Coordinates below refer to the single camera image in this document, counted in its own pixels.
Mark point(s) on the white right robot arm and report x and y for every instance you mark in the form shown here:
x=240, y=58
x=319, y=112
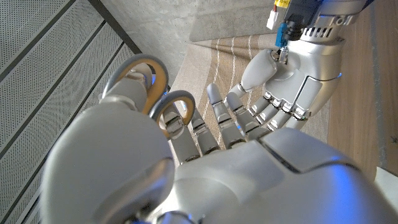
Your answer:
x=335, y=9

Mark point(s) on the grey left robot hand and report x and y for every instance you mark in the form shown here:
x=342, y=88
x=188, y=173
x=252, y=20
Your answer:
x=217, y=186

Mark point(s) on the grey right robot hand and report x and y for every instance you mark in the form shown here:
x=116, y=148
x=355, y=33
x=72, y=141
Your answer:
x=304, y=77

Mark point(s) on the white tissue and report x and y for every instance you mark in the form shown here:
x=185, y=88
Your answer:
x=388, y=183

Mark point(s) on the grey tape outline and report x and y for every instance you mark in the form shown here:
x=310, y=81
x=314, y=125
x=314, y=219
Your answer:
x=379, y=93

